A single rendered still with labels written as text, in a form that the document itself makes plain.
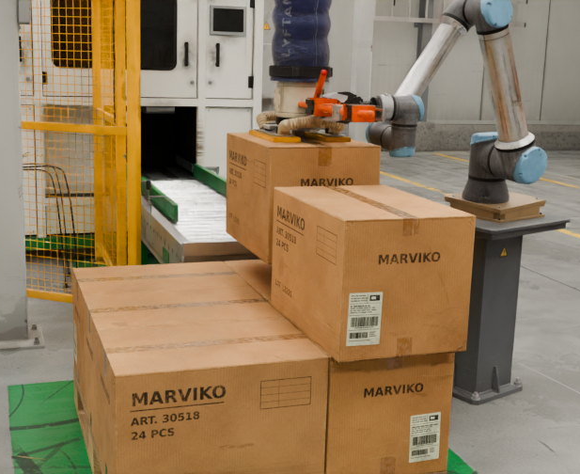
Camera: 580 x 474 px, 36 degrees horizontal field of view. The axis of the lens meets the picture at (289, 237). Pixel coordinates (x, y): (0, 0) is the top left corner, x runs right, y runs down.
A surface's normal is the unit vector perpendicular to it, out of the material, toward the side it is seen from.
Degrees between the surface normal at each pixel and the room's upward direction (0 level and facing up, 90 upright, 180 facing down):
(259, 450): 90
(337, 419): 90
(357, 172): 89
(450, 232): 90
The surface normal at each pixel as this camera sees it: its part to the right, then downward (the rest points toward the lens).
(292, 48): -0.30, -0.09
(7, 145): 0.32, 0.22
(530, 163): 0.50, 0.33
